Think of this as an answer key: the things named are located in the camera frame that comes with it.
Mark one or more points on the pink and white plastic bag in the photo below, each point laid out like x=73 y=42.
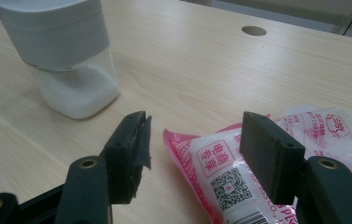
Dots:
x=214 y=161

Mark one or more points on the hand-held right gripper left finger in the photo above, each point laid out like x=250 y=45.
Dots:
x=123 y=155

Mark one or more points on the beige wooden table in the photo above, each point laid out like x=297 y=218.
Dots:
x=288 y=6

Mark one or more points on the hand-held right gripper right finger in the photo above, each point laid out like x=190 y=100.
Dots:
x=270 y=155

